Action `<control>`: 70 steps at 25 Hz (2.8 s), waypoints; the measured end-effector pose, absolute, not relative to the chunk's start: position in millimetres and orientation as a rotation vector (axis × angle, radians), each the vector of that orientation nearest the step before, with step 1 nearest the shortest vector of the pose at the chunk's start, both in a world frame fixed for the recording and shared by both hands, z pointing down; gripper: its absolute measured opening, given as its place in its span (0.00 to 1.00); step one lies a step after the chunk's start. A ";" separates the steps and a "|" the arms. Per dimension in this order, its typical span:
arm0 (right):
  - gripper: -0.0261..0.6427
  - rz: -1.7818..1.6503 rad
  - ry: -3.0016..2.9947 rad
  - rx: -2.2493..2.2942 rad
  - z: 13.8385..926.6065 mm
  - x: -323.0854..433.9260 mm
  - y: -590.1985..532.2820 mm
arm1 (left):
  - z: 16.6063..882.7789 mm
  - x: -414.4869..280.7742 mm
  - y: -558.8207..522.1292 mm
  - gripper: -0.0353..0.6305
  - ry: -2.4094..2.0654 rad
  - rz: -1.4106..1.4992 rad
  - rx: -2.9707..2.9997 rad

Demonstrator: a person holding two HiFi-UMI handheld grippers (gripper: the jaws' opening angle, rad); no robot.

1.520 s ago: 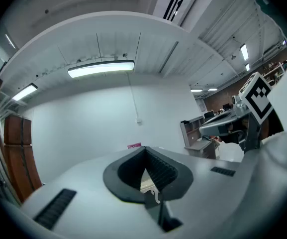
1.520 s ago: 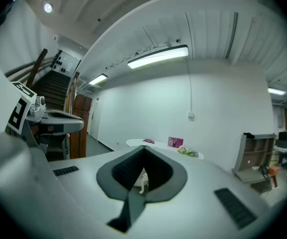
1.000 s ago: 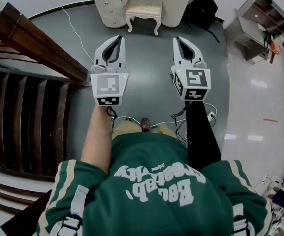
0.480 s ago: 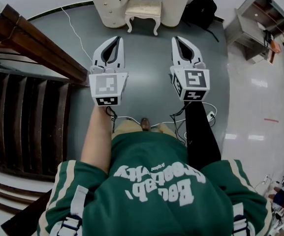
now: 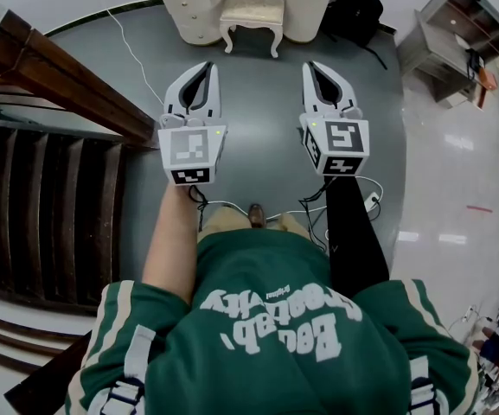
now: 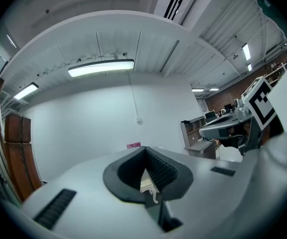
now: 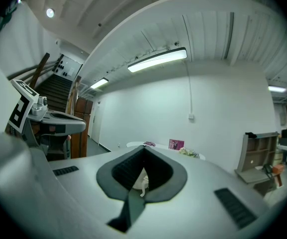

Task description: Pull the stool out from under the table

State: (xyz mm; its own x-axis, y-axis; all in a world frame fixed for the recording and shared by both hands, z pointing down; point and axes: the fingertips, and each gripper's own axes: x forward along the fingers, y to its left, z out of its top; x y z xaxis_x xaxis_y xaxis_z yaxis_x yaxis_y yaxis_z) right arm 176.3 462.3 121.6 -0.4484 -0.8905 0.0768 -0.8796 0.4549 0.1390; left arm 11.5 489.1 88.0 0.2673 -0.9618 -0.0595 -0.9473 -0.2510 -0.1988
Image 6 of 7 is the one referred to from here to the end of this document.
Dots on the grey wooden shelf unit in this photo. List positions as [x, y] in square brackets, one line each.
[195, 146]

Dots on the black ceiling vent slats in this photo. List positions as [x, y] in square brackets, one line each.
[173, 4]

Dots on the pink wall sign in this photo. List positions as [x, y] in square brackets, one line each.
[133, 145]

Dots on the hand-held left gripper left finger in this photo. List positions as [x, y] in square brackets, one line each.
[83, 183]

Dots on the long ceiling light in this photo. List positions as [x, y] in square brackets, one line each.
[101, 67]

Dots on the ceiling light panel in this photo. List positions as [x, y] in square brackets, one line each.
[246, 51]
[26, 91]
[249, 67]

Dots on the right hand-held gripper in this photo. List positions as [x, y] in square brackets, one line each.
[260, 103]

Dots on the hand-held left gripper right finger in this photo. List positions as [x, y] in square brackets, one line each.
[208, 188]

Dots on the white wall conduit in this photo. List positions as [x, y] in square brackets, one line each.
[134, 101]

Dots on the white wall socket box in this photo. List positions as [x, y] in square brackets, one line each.
[139, 120]

